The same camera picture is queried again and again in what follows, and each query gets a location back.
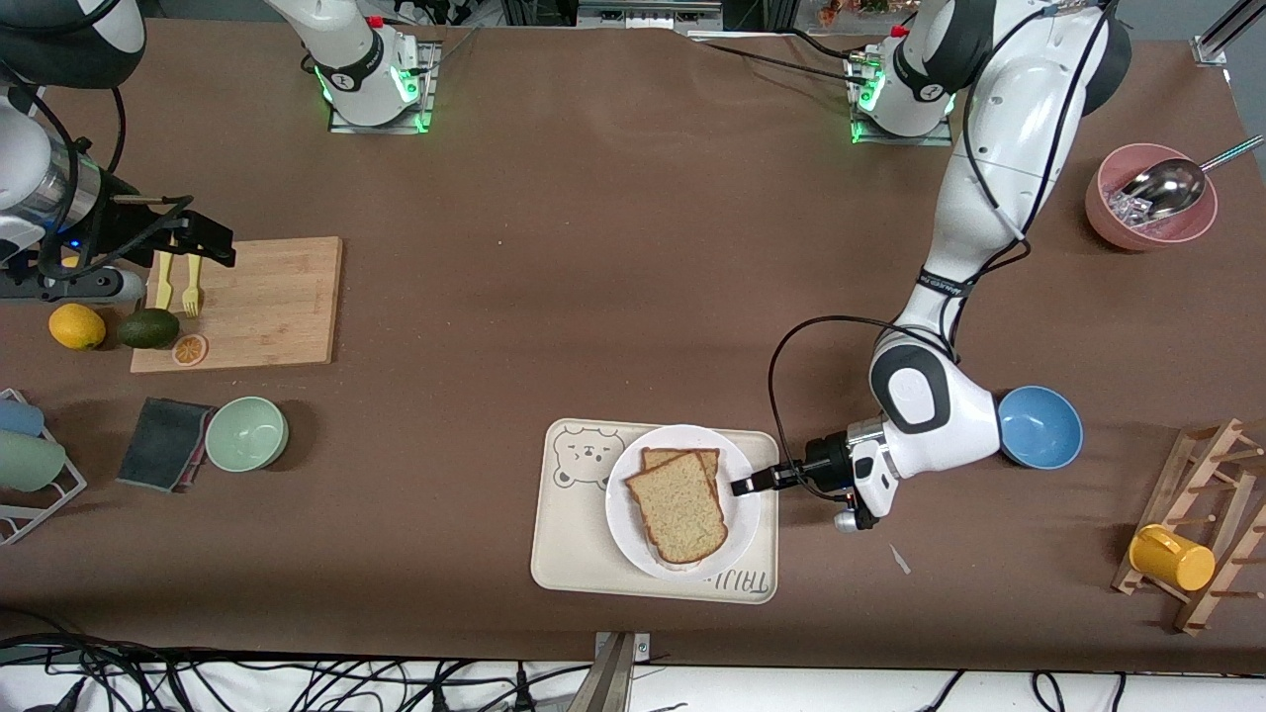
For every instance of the pale green cup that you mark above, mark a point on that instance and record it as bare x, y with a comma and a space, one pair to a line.
30, 463

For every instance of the light blue cup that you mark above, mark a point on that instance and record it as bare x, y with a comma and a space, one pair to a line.
20, 417

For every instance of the green avocado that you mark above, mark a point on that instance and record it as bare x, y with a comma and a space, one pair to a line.
148, 328

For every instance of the mint green bowl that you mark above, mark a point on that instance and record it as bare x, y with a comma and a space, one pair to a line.
247, 435

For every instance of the clear plastic ice cube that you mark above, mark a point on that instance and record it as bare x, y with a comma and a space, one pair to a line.
1130, 206

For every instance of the aluminium profile bar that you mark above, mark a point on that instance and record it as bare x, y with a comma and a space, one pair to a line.
1226, 30

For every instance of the yellow plastic fork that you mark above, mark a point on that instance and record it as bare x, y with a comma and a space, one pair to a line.
192, 292

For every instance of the yellow plastic knife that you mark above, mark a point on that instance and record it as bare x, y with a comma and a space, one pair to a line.
163, 287

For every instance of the blue bowl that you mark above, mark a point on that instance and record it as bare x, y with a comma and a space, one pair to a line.
1043, 430

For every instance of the brown-crust bread slice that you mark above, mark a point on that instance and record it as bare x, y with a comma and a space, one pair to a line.
658, 458
682, 514

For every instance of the cream bear print tray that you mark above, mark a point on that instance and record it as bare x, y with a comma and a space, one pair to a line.
574, 554

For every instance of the white round plate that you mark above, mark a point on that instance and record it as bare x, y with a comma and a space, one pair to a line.
618, 514

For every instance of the dark grey folded cloth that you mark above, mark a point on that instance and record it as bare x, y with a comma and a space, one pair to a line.
163, 443

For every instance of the metal scoop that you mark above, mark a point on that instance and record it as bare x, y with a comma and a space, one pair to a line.
1167, 188

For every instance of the wooden mug rack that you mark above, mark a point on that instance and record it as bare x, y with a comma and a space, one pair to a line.
1202, 465

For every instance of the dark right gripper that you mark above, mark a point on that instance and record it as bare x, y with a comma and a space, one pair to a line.
127, 233

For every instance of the wooden cutting board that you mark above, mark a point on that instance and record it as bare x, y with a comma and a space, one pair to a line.
267, 307

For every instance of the aluminium frame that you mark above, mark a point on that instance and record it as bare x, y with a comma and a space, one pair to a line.
643, 12

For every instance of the small white paper scrap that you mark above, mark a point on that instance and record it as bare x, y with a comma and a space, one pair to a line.
899, 559

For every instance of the toy orange slice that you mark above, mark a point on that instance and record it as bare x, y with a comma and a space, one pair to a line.
190, 350

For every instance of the yellow mug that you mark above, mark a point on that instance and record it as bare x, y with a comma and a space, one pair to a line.
1172, 559

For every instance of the metal table edge bracket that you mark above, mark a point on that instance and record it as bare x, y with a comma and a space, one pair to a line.
615, 677

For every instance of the pink bowl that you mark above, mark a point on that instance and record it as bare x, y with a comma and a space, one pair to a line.
1108, 222

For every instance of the yellow lemon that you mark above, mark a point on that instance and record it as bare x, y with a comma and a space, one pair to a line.
77, 326

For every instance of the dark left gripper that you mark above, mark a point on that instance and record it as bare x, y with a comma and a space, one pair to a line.
820, 462

